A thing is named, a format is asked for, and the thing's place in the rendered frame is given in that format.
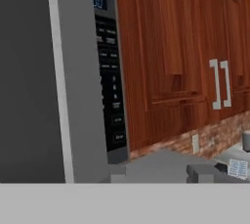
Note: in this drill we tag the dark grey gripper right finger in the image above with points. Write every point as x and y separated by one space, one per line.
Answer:
201 172

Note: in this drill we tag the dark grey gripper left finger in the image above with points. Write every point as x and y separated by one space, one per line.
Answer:
117 173

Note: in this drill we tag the grey microwave with black panel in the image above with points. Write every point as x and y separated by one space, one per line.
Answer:
110 81

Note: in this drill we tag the grey microwave door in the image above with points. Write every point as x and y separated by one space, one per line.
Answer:
29 78

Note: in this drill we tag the wide brown wooden cupboard door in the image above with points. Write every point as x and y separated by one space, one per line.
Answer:
169 38

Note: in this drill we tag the narrow brown wooden cupboard door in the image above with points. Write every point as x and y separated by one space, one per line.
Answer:
239 32

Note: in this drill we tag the white packet with blue print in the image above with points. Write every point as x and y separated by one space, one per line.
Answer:
238 168

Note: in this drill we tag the grey cylinder pot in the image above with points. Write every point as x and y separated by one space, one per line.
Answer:
246 141

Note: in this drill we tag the white wall socket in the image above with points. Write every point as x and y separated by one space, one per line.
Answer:
195 143

